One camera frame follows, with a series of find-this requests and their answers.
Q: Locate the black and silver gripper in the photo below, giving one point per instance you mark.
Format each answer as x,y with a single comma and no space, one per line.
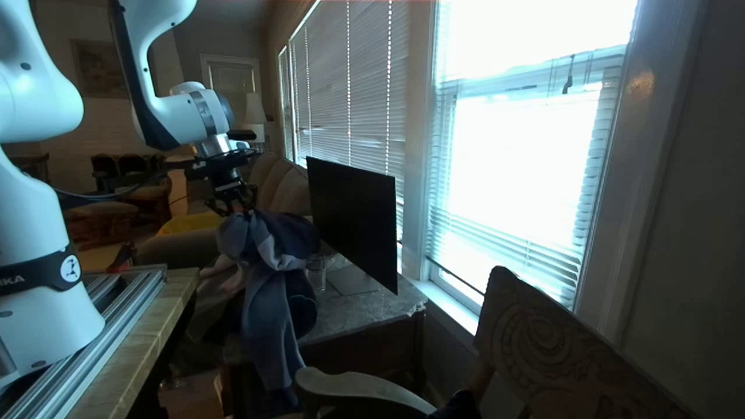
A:
227,182

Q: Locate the blue and white jersey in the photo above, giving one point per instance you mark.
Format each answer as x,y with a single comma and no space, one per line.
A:
271,253

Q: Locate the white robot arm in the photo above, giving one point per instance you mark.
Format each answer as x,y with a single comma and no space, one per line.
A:
46,313

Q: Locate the aluminium rail robot base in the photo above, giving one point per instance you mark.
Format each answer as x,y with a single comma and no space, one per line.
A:
106,378

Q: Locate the yellow cloth on sofa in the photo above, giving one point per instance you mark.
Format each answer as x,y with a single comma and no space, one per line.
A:
188,225

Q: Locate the dark wooden dining chairs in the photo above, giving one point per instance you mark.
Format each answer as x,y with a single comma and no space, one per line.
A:
133,199

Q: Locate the black flat screen tv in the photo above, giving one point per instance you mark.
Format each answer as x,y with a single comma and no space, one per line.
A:
354,213

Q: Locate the white window blinds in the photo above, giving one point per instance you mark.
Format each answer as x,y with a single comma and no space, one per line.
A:
493,118

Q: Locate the wooden chair with blue cushion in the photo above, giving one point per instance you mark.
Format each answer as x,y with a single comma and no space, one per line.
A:
535,347

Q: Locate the framed wall picture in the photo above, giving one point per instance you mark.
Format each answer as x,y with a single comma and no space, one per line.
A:
98,69

